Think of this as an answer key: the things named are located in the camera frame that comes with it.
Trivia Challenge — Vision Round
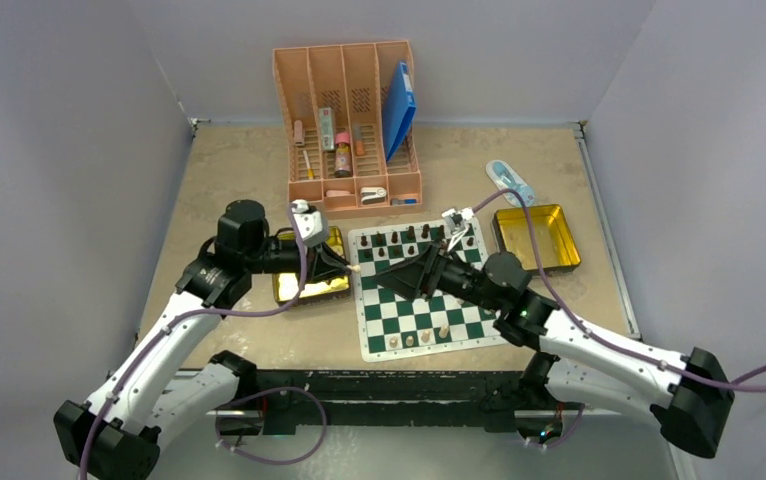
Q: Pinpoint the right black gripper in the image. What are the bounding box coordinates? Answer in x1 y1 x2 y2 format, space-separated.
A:
373 237 503 313

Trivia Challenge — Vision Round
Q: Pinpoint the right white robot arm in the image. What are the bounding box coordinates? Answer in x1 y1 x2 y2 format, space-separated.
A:
373 243 735 459

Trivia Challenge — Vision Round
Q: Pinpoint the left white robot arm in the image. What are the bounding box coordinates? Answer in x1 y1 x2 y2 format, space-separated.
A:
54 200 355 479

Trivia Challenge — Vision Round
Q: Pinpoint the green white chess board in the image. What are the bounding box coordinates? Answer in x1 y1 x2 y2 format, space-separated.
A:
347 220 505 363

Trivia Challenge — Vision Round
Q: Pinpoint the left gold tin tray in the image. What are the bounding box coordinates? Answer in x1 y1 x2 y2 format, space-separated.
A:
271 225 352 306

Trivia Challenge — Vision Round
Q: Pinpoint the gold tin tray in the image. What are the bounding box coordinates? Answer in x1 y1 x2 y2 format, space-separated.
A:
492 204 581 274
271 225 352 306

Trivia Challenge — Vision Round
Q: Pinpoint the white stapler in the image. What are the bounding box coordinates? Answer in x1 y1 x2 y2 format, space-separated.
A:
359 187 388 206

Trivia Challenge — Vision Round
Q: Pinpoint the brown bottle pink cap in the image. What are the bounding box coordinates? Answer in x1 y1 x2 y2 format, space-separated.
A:
334 131 352 178

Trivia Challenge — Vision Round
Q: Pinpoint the blue white packaged item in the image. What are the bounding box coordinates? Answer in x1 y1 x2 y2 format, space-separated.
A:
485 159 536 207

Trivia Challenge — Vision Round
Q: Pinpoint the right gold tin tray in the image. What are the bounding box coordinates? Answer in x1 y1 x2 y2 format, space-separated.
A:
492 204 581 274

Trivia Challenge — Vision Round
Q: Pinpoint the white green box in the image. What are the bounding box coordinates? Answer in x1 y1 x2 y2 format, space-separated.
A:
318 106 336 152

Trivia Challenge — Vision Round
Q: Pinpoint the blue folder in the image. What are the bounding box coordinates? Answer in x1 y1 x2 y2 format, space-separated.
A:
381 60 417 163

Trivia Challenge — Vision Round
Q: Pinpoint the pink desk organizer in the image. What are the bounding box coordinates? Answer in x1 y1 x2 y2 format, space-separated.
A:
272 40 424 219

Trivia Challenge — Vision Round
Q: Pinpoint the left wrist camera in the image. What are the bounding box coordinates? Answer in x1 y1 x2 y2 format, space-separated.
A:
290 199 329 247

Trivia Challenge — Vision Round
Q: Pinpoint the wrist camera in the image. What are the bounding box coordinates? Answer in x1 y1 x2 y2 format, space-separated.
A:
442 207 474 253
290 199 329 247

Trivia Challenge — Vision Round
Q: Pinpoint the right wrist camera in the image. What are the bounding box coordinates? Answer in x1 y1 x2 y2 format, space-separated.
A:
442 207 474 253

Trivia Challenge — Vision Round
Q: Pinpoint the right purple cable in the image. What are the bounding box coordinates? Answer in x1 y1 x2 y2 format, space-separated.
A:
472 188 766 393

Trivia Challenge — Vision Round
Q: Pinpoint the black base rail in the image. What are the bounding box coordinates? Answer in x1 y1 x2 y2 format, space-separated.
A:
213 367 586 439

